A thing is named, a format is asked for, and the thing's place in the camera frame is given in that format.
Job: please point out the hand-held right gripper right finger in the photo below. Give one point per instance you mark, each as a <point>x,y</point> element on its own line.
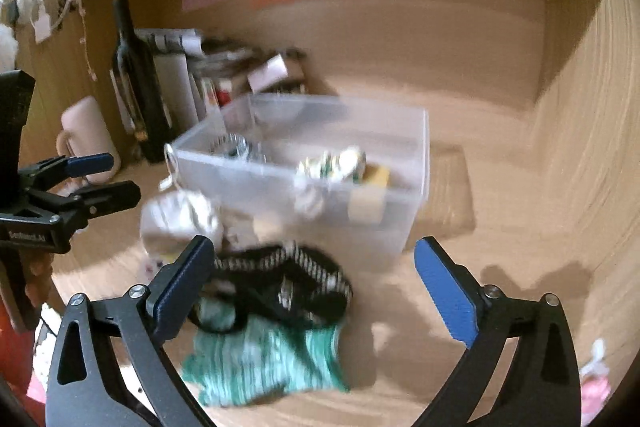
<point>442,289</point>

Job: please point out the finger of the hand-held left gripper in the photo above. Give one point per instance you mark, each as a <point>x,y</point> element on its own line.
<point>90,163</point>
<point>107,197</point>

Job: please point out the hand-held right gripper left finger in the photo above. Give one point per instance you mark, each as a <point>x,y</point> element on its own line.
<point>182,277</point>

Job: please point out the grey white cloth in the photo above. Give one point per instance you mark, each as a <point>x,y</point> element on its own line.
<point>172,219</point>

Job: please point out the black white striped cloth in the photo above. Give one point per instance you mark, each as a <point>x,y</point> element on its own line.
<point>300,274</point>

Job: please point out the green striped cloth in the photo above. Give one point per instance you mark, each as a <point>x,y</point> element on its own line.
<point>270,362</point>

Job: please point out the clear plastic storage box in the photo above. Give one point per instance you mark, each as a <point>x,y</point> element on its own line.
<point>325,132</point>

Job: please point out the pink white soft toy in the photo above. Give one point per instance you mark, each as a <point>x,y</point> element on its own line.
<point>595,387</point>

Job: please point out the person's left hand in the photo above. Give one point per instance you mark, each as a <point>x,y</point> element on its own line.
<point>39,279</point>

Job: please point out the pink mug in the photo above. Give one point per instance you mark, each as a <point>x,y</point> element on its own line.
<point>89,129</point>

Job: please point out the dark wine bottle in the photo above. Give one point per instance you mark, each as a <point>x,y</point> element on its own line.
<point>141,107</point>

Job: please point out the beige block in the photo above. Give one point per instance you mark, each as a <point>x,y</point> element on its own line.
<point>366,205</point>

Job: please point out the red cloth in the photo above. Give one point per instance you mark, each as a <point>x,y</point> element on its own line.
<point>12,347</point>

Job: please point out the yellow sponge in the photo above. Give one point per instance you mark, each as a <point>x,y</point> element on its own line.
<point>377,176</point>

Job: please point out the shiny metal item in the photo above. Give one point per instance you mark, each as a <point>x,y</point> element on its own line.
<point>240,147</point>

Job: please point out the row of books and papers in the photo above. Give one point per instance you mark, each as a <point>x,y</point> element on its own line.
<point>210,72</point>

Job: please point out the white green patterned cloth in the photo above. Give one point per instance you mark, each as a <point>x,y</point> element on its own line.
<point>327,169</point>

